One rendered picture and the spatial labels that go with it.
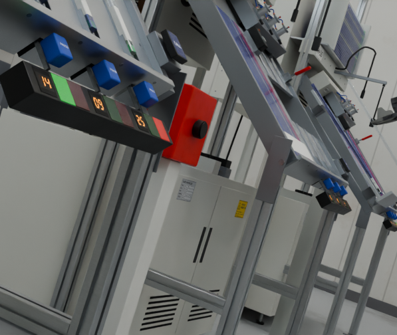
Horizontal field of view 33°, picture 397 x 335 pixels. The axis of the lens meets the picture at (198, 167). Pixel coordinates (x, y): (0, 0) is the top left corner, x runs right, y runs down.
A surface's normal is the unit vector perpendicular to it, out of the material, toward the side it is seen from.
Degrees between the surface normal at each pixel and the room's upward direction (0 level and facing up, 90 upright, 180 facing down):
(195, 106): 90
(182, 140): 90
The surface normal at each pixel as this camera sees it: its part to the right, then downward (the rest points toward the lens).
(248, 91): -0.39, -0.13
